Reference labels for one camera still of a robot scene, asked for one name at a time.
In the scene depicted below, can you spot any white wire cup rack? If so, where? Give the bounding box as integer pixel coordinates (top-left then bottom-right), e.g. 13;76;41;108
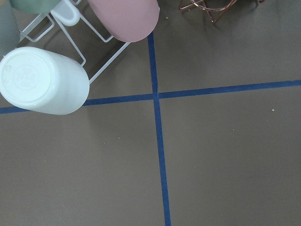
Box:
12;0;129;83

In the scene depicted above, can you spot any copper wire bottle rack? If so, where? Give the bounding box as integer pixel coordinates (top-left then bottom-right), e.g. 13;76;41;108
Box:
178;0;237;24

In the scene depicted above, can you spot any white plastic cup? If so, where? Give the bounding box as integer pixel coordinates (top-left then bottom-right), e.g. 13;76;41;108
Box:
0;47;90;115

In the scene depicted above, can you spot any pink plastic cup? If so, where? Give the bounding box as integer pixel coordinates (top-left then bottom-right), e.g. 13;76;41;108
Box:
89;0;160;42

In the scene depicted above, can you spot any green plastic cup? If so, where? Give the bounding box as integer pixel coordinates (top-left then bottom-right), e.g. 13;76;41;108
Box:
10;0;60;14

